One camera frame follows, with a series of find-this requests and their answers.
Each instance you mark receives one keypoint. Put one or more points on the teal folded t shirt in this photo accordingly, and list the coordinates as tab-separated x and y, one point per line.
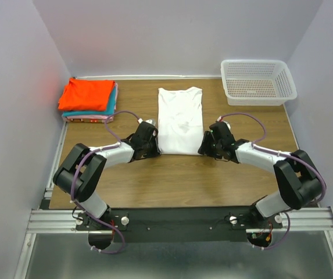
111	101

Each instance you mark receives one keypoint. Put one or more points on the white plastic basket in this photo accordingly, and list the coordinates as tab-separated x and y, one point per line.
257	82

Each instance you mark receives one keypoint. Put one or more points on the orange folded t shirt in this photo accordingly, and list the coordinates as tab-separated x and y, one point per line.
86	95

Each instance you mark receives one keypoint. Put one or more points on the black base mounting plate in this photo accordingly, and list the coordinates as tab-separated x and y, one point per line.
198	224

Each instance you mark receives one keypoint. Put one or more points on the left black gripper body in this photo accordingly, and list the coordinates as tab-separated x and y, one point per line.
151	149

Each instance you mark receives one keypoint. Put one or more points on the aluminium frame rail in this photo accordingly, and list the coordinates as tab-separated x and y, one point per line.
57	250

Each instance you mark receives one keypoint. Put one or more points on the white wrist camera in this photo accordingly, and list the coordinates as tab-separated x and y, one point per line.
149	121
220	119

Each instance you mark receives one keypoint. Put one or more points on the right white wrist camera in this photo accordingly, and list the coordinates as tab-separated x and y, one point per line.
220	119

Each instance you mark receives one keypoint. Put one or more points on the white t shirt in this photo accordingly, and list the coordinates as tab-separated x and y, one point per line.
180	121

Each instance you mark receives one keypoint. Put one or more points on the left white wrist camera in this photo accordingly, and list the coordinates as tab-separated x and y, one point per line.
149	121

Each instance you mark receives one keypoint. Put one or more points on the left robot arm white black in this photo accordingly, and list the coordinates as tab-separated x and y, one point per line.
81	170

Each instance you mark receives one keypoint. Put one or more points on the white back edge strip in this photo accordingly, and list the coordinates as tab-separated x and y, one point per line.
149	77

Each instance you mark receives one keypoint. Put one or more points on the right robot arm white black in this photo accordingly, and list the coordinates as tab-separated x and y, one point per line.
299	182

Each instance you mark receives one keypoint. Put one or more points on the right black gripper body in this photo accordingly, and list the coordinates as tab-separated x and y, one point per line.
218	147

